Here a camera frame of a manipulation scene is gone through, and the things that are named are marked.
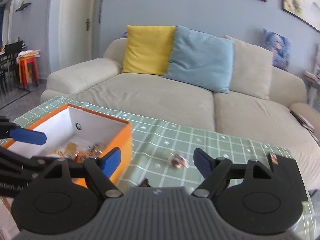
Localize orange cardboard box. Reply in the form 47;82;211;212
1;104;132;183

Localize books on sofa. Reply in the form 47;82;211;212
290;110;315;134

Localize orange noodle snack bag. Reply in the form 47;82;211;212
47;151;67;158

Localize clear bag brown nuts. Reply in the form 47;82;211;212
73;142;105;163

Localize brown gold snack packet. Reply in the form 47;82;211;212
64;142;77;159

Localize light blue cushion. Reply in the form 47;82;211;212
164;25;234;94

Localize red orange stool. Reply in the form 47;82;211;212
18;55;40;90

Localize framed painting right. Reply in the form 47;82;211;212
283;0;320;32

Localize black dining chair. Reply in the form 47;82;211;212
1;41;23;95

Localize small wrapped candy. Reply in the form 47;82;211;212
168;153;188;168

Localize blue poster on wall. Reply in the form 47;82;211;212
263;28;292;71

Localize black notebook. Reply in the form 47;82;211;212
267;153;308;203

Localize white door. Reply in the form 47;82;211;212
59;0;95;68

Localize beige sofa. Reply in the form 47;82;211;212
41;38;319;190

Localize yellow cushion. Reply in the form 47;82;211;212
122;25;176;76

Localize beige cushion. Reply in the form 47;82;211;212
224;35;273;100

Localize green checkered tablecloth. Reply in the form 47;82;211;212
1;98;316;239

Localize white bookshelf with books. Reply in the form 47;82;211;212
304;44;319;107

